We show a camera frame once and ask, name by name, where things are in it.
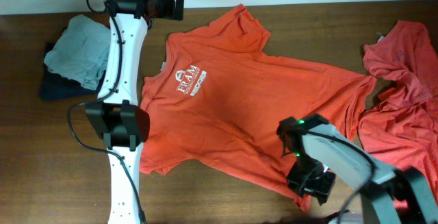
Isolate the folded navy garment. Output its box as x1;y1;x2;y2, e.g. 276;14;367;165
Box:
39;42;106;101

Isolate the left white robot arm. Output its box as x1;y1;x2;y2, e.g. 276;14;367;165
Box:
85;0;184;223

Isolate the orange printed t-shirt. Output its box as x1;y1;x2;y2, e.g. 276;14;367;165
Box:
140;5;376;211

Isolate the red t-shirt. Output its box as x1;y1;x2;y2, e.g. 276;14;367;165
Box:
358;21;437;197

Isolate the folded grey t-shirt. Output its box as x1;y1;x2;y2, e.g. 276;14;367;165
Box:
44;15;111;90

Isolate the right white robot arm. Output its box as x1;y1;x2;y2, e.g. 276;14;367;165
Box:
276;114;437;223

